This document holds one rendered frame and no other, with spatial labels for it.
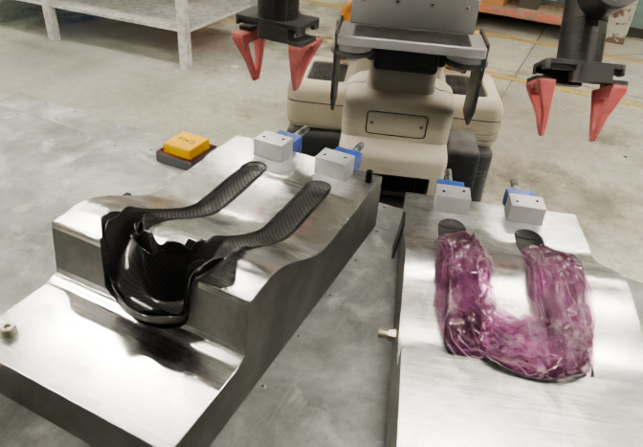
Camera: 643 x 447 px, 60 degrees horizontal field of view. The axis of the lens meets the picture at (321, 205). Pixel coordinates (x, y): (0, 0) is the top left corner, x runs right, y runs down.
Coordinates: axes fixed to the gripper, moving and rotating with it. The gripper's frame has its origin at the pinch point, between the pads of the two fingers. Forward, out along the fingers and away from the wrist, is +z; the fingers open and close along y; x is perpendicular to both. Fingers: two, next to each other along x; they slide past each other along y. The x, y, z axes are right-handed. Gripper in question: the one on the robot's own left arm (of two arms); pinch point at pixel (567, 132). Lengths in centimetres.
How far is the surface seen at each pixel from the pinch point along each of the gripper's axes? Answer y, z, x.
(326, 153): -32.8, 6.4, 4.6
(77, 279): -58, 23, -19
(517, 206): -4.3, 11.0, 3.5
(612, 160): 105, -3, 230
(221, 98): -115, -16, 255
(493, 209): -6.8, 12.2, 7.2
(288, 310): -33.9, 24.4, -17.3
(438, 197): -15.6, 11.1, 4.1
